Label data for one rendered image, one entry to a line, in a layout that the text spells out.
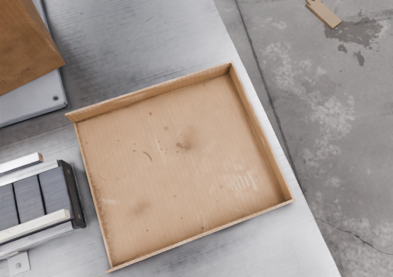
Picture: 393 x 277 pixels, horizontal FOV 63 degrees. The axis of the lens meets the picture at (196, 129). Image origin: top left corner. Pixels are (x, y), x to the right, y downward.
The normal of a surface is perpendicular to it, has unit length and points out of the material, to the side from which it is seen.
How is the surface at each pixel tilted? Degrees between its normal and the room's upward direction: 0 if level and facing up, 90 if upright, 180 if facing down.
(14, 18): 90
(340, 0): 0
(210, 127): 0
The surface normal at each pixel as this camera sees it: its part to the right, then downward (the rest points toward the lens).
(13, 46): 0.52, 0.82
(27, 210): 0.01, -0.32
